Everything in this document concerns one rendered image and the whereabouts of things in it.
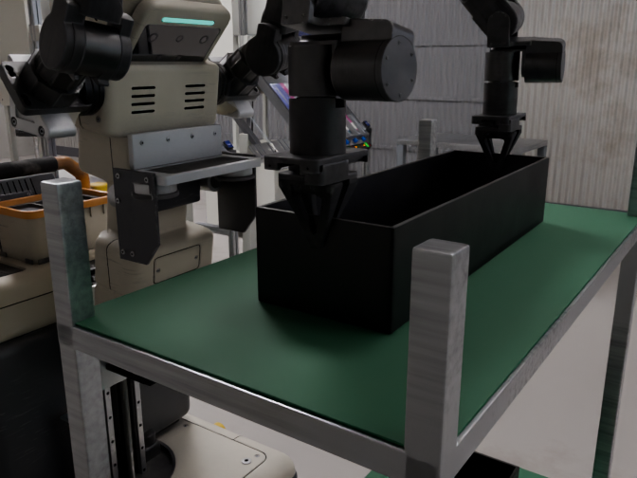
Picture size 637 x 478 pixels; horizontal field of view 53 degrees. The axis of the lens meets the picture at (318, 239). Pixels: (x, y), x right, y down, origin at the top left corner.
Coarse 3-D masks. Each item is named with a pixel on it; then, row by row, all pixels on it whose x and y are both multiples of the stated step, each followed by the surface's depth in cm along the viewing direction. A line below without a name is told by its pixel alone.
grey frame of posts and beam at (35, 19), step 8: (32, 0) 289; (32, 8) 290; (40, 8) 293; (32, 16) 291; (40, 16) 293; (32, 24) 292; (40, 24) 294; (32, 32) 294; (32, 40) 295; (32, 48) 296; (48, 144) 306; (48, 152) 307; (56, 152) 310; (56, 176) 312; (232, 232) 352; (232, 240) 353; (232, 248) 355
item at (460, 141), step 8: (416, 136) 371; (440, 136) 371; (448, 136) 371; (456, 136) 371; (464, 136) 371; (472, 136) 371; (400, 144) 357; (408, 144) 354; (416, 144) 351; (440, 144) 342; (448, 144) 339; (456, 144) 337; (464, 144) 334; (472, 144) 333; (480, 144) 333; (496, 144) 333; (520, 144) 333; (528, 144) 333; (536, 144) 337; (544, 144) 349; (400, 152) 358; (496, 152) 325; (512, 152) 320; (520, 152) 319; (544, 152) 351; (400, 160) 359
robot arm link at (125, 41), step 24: (72, 0) 85; (96, 0) 85; (120, 0) 87; (48, 24) 87; (72, 24) 85; (120, 24) 90; (48, 48) 87; (72, 48) 85; (72, 72) 88; (120, 72) 92
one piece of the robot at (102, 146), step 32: (160, 64) 110; (192, 64) 116; (96, 96) 102; (128, 96) 106; (160, 96) 112; (192, 96) 118; (96, 128) 106; (128, 128) 108; (160, 128) 114; (96, 160) 117; (128, 160) 112; (160, 224) 121; (192, 224) 130; (96, 256) 118; (160, 256) 118; (192, 256) 126; (96, 288) 120; (128, 288) 115
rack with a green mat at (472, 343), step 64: (64, 192) 64; (64, 256) 65; (256, 256) 90; (448, 256) 40; (512, 256) 90; (576, 256) 90; (64, 320) 68; (128, 320) 68; (192, 320) 68; (256, 320) 68; (320, 320) 68; (448, 320) 41; (512, 320) 68; (64, 384) 71; (192, 384) 58; (256, 384) 54; (320, 384) 54; (384, 384) 54; (448, 384) 43; (512, 384) 56; (320, 448) 50; (384, 448) 47; (448, 448) 45
